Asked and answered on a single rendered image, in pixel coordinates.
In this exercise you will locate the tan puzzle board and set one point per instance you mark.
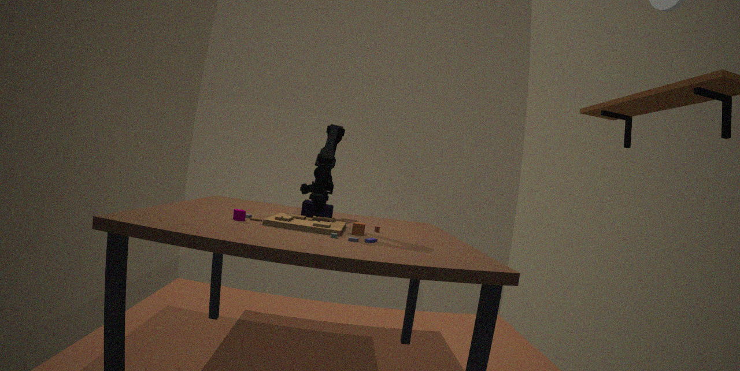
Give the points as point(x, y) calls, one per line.
point(324, 225)

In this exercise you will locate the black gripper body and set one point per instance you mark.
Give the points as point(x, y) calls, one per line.
point(320, 191)

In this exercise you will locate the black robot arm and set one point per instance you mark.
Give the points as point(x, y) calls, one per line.
point(326, 160)

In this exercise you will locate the magenta cube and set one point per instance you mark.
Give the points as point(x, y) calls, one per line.
point(239, 215)

